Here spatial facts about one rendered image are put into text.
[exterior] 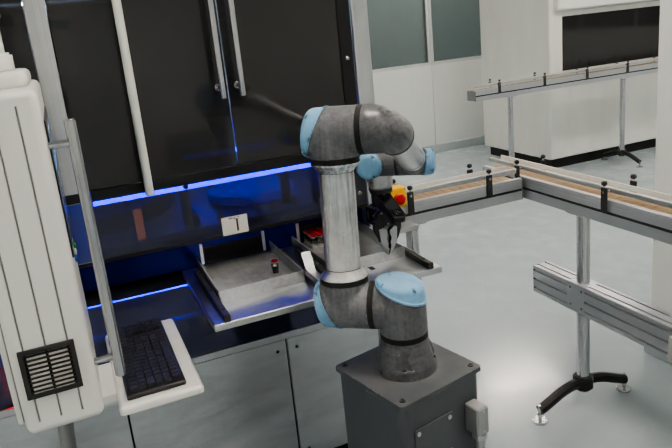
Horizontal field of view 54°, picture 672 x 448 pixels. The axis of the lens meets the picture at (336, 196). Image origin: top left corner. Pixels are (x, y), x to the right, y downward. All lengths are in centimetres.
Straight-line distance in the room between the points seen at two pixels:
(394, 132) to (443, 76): 633
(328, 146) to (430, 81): 626
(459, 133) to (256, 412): 600
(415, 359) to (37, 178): 92
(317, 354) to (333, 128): 113
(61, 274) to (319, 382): 120
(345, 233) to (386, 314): 21
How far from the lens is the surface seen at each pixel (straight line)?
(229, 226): 214
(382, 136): 147
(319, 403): 250
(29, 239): 151
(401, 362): 160
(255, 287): 194
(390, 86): 747
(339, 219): 153
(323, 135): 148
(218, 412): 238
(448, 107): 787
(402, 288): 153
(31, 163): 148
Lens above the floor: 162
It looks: 15 degrees down
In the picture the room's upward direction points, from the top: 6 degrees counter-clockwise
